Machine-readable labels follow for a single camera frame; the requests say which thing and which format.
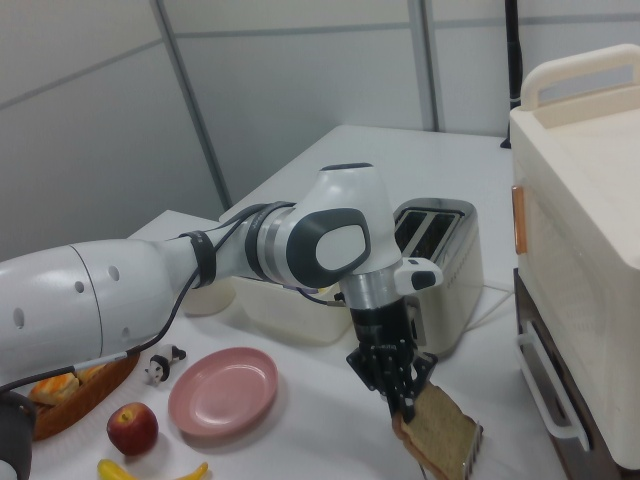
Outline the striped orange bread roll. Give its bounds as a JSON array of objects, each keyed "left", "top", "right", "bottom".
[{"left": 74, "top": 364, "right": 109, "bottom": 384}]

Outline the cream plastic cabinet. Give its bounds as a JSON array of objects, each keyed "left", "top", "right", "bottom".
[{"left": 508, "top": 43, "right": 640, "bottom": 471}]

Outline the orange cabinet door handle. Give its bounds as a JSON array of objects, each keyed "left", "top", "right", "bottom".
[{"left": 510, "top": 184, "right": 529, "bottom": 256}]

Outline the metal toast rack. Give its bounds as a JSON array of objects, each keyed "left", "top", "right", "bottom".
[{"left": 417, "top": 422, "right": 485, "bottom": 480}]

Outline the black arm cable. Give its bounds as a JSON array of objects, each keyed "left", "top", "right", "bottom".
[{"left": 0, "top": 201, "right": 351, "bottom": 396}]

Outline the black vertical pole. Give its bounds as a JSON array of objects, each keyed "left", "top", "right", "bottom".
[{"left": 503, "top": 0, "right": 525, "bottom": 109}]

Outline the brown wicker basket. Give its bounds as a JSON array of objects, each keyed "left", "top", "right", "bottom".
[{"left": 27, "top": 352, "right": 141, "bottom": 442}]

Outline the cream lidded mini bin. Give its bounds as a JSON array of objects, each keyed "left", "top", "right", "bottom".
[{"left": 182, "top": 284, "right": 236, "bottom": 317}]

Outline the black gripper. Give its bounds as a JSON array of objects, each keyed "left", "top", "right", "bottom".
[{"left": 346, "top": 294, "right": 440, "bottom": 422}]

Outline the dark brown drawer box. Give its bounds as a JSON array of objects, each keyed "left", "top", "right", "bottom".
[{"left": 513, "top": 267, "right": 640, "bottom": 480}]

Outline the pink plate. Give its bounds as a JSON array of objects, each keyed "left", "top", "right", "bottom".
[{"left": 167, "top": 347, "right": 280, "bottom": 440}]

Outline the black cable strap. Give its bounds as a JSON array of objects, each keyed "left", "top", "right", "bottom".
[{"left": 179, "top": 229, "right": 220, "bottom": 290}]

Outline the toast bread slice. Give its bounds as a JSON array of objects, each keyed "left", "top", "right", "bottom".
[{"left": 391, "top": 382, "right": 479, "bottom": 480}]

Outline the panda figurine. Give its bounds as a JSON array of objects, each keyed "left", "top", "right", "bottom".
[{"left": 144, "top": 343, "right": 188, "bottom": 387}]

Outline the white toaster power cord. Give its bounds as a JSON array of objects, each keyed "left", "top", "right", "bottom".
[{"left": 467, "top": 282, "right": 517, "bottom": 330}]

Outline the white drawer handle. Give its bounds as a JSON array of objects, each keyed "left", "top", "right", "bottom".
[{"left": 514, "top": 319, "right": 592, "bottom": 452}]

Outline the yellow toy banana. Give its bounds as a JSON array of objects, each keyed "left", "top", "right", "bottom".
[{"left": 96, "top": 458, "right": 210, "bottom": 480}]

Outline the red apple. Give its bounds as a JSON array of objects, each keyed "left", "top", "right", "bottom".
[{"left": 106, "top": 402, "right": 160, "bottom": 457}]

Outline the white plastic storage bin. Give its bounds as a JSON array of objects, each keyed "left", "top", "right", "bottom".
[{"left": 232, "top": 274, "right": 354, "bottom": 347}]

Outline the orange glazed pastry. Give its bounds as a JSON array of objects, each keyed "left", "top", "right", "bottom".
[{"left": 28, "top": 374, "right": 81, "bottom": 406}]

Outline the cream and chrome toaster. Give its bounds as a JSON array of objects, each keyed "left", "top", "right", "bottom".
[{"left": 392, "top": 197, "right": 484, "bottom": 359}]

